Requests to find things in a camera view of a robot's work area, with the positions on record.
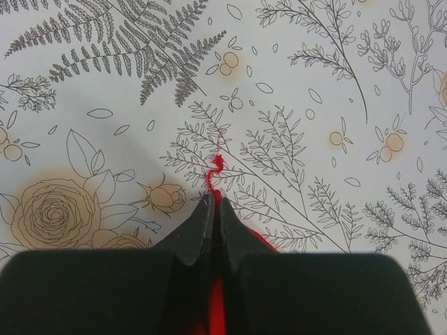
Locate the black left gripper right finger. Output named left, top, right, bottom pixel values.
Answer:
left=220, top=199, right=430, bottom=334

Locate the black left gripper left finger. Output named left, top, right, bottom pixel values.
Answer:
left=1, top=195, right=214, bottom=334

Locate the red t shirt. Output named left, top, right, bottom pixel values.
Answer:
left=205, top=144, right=281, bottom=334

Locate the floral patterned table mat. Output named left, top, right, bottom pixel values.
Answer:
left=1, top=1, right=446, bottom=315

